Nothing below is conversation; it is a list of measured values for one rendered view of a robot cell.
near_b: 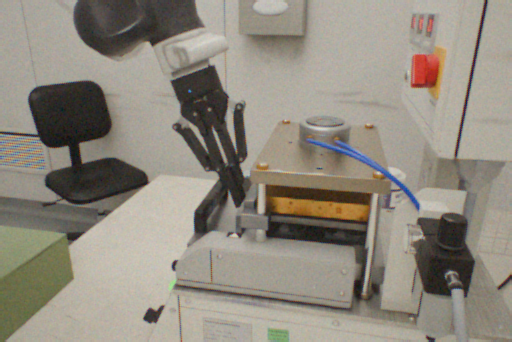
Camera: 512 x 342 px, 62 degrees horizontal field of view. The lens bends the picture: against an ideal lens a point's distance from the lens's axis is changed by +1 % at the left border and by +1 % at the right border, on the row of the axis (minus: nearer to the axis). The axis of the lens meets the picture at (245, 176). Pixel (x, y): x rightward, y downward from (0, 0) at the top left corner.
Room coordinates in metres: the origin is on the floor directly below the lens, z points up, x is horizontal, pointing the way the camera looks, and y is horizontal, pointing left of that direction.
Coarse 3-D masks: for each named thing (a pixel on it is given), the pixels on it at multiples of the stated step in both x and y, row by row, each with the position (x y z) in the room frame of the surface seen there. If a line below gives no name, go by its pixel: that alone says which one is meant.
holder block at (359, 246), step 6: (306, 228) 0.57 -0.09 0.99; (312, 228) 0.57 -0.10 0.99; (318, 228) 0.57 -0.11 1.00; (324, 228) 0.57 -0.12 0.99; (270, 234) 0.55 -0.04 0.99; (276, 234) 0.55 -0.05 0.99; (282, 234) 0.55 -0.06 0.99; (288, 234) 0.55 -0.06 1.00; (306, 234) 0.55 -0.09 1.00; (312, 234) 0.55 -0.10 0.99; (318, 234) 0.55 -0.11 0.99; (324, 234) 0.55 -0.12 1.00; (300, 240) 0.54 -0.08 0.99; (306, 240) 0.54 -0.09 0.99; (312, 240) 0.54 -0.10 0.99; (318, 240) 0.53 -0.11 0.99; (324, 240) 0.53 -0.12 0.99; (330, 240) 0.53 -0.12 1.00; (336, 240) 0.53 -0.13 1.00; (342, 240) 0.53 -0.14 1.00; (354, 246) 0.52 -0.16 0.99; (360, 246) 0.52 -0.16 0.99; (360, 252) 0.52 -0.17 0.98; (360, 258) 0.52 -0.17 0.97
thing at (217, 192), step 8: (216, 184) 0.71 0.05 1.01; (208, 192) 0.67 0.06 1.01; (216, 192) 0.67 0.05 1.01; (224, 192) 0.71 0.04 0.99; (208, 200) 0.64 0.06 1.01; (216, 200) 0.66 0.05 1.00; (200, 208) 0.61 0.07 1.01; (208, 208) 0.62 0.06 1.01; (200, 216) 0.60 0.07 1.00; (208, 216) 0.62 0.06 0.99; (200, 224) 0.60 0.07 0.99; (200, 232) 0.60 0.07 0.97
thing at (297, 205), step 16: (272, 192) 0.56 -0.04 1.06; (288, 192) 0.56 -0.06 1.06; (304, 192) 0.56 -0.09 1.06; (320, 192) 0.56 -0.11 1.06; (336, 192) 0.56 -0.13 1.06; (352, 192) 0.56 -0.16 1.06; (272, 208) 0.55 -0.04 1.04; (288, 208) 0.54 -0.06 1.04; (304, 208) 0.54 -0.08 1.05; (320, 208) 0.53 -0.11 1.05; (336, 208) 0.53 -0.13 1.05; (352, 208) 0.52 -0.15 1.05; (368, 208) 0.52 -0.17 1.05; (304, 224) 0.54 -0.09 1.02; (320, 224) 0.53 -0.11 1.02; (336, 224) 0.53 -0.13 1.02; (352, 224) 0.52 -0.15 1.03
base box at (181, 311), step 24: (168, 312) 0.51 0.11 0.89; (192, 312) 0.50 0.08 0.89; (216, 312) 0.50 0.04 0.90; (240, 312) 0.49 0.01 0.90; (264, 312) 0.48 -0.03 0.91; (288, 312) 0.47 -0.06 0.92; (168, 336) 0.51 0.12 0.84; (192, 336) 0.50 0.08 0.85; (216, 336) 0.49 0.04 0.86; (240, 336) 0.49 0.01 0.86; (264, 336) 0.48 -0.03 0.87; (288, 336) 0.47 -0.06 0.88; (312, 336) 0.47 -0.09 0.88; (336, 336) 0.46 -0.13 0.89; (360, 336) 0.45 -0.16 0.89; (384, 336) 0.45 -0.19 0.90; (408, 336) 0.44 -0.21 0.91
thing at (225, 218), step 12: (228, 192) 0.76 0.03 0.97; (228, 204) 0.71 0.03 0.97; (216, 216) 0.66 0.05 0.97; (228, 216) 0.66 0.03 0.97; (216, 228) 0.62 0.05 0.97; (228, 228) 0.62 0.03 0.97; (240, 228) 0.59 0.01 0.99; (192, 240) 0.58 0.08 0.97; (360, 264) 0.51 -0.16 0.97; (384, 264) 0.51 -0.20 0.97; (360, 276) 0.51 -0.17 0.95
